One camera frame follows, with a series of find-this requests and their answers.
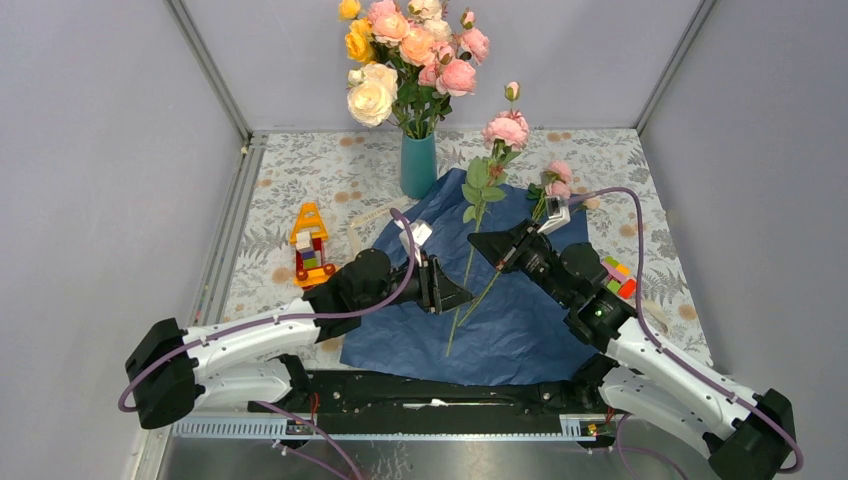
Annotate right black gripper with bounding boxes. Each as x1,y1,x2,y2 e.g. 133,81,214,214
467,217,574,307

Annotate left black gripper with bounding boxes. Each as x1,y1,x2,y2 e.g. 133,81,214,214
359,250,475,314

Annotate blue wrapping paper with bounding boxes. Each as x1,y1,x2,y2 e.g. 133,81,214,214
340,168,596,386

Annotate large pink rose stem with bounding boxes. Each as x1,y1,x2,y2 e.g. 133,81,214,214
445,81,531,359

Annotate pink rose flower stem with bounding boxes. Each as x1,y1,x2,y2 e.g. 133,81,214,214
416,42,476,138

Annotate peach pink flower stem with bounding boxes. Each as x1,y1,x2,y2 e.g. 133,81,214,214
369,10,443,139

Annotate pink flowers bunch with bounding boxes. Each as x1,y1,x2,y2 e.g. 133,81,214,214
453,161,601,327

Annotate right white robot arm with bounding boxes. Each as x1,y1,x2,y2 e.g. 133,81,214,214
468,221,803,479

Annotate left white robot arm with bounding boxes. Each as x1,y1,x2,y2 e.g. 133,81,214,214
119,249,473,430

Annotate teal ceramic vase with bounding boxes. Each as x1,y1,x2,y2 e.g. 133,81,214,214
400,134,437,199

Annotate flower bouquet in vase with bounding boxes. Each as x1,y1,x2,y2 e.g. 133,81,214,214
338,1,490,132

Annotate colourful stacked toy bricks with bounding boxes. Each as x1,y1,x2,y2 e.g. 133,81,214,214
601,256,638,300

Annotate yellow red toy block car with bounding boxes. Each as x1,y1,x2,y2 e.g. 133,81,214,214
289,202,337,290

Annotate floral patterned table mat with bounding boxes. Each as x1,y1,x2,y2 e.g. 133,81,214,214
199,129,711,384

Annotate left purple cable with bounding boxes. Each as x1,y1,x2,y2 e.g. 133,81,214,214
117,207,419,480

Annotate purple cable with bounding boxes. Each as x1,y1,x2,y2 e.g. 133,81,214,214
569,186,805,480
117,207,419,480

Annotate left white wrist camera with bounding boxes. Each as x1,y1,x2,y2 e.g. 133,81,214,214
395,220,433,256

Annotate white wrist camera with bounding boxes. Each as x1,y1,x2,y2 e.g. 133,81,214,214
538,196,571,235
395,220,433,256

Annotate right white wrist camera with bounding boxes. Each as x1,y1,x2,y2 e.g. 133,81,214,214
538,196,571,235

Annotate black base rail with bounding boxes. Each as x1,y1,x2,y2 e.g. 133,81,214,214
248,370,620,436

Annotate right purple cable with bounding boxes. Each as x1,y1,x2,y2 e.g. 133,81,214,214
569,186,805,480

